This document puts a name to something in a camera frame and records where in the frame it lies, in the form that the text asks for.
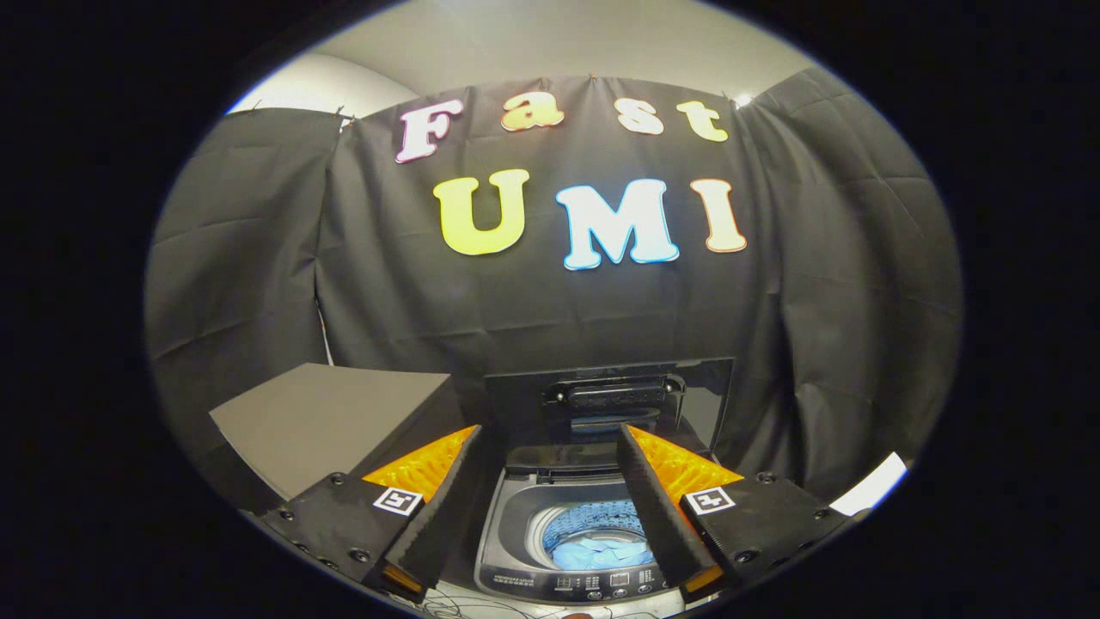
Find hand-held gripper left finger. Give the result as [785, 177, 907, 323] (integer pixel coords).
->
[258, 424, 484, 603]

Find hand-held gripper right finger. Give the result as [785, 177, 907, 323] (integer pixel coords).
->
[617, 423, 860, 603]

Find grey washing machine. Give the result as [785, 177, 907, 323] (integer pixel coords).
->
[473, 443, 688, 607]

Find light blue polo shirt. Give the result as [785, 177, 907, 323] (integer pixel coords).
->
[550, 529, 656, 571]

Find grey cabinet with dark top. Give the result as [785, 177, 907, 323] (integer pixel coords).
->
[209, 362, 469, 517]

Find white paper sheet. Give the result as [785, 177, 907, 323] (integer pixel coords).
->
[829, 452, 909, 517]

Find black backdrop cloth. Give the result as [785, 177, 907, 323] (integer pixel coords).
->
[144, 67, 963, 508]

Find thin black floor cables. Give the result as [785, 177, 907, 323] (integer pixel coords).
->
[417, 587, 551, 619]

